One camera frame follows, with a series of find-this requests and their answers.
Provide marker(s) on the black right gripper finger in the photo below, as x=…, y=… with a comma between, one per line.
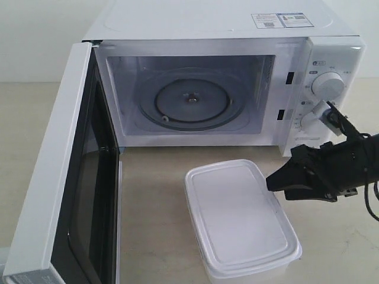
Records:
x=300, y=192
x=290, y=176

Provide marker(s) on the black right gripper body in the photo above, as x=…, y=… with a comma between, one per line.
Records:
x=342, y=168

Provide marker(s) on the white lidded plastic container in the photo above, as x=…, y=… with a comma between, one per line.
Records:
x=243, y=234

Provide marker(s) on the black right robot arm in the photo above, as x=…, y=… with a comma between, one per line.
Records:
x=371, y=146

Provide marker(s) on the white microwave oven body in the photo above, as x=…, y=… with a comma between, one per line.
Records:
x=136, y=40

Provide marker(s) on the white printed label sticker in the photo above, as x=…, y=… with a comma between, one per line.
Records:
x=281, y=20

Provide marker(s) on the lower white timer knob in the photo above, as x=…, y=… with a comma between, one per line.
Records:
x=310, y=123

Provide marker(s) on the upper white control knob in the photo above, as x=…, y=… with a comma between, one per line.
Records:
x=328, y=86

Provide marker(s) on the glass turntable plate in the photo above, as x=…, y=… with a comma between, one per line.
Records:
x=191, y=99

